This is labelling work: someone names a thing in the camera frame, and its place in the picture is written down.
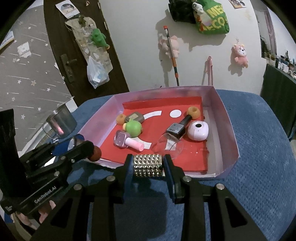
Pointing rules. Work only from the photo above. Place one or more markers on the row of small bottles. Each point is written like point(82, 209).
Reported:
point(286, 62)

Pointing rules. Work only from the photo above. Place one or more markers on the green and yellow turtle toy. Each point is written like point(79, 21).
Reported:
point(133, 128)

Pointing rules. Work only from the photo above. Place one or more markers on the pink nail polish bottle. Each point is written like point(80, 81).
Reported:
point(121, 139)

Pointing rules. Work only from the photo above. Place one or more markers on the pink cardboard box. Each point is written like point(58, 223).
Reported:
point(222, 111)

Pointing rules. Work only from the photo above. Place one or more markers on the pink elephant plush toy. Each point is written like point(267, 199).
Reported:
point(177, 46)

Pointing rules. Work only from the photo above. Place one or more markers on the pink bear plush toy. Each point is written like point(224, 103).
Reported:
point(240, 55)

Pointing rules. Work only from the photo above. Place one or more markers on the green plush toy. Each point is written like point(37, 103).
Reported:
point(98, 38)

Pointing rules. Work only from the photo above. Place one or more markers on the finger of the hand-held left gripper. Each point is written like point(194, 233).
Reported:
point(78, 153)
point(55, 150)

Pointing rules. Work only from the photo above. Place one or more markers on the wall photo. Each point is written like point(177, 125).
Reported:
point(238, 3)

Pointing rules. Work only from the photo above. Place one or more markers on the silver studded cylinder cap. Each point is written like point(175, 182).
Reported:
point(148, 165)

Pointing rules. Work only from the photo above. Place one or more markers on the dark brown door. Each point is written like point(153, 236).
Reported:
point(115, 76)

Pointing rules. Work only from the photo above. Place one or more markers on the wall mirror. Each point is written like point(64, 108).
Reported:
point(269, 34)

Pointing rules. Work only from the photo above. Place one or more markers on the metal cup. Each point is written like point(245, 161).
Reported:
point(62, 118)

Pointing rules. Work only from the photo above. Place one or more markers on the door photo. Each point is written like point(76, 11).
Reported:
point(67, 8)

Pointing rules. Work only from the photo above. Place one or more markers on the red printed paper liner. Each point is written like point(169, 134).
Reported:
point(159, 125)

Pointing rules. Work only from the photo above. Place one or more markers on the black upright object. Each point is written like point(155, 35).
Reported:
point(8, 150)

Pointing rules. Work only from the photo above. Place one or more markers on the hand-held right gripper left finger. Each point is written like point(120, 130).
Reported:
point(128, 176)

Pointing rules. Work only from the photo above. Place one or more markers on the black bag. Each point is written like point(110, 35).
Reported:
point(180, 11)

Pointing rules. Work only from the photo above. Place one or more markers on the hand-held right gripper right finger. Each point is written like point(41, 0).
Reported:
point(170, 176)

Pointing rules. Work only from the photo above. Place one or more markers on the hanging fabric organiser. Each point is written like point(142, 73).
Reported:
point(81, 34)

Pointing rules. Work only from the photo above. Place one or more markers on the brown-capped glass bottle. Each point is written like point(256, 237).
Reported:
point(96, 154)

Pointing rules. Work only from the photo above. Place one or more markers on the small white plush toy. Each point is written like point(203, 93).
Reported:
point(197, 8)

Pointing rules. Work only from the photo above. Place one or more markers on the green printed bag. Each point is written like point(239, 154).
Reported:
point(217, 20)

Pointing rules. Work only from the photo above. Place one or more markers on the brown eye shadow compact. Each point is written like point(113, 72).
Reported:
point(136, 117)

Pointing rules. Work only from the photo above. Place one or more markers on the clear glass bottle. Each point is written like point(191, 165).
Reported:
point(166, 148)

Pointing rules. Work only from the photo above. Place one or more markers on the dark green table cloth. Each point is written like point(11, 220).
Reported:
point(277, 97)

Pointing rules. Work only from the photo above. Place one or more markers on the dark nail polish bottle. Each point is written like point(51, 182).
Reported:
point(177, 129)

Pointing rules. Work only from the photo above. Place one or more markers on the clear plastic bag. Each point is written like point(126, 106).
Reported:
point(97, 74)

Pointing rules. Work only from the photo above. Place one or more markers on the blue textured mat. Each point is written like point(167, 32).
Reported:
point(254, 173)

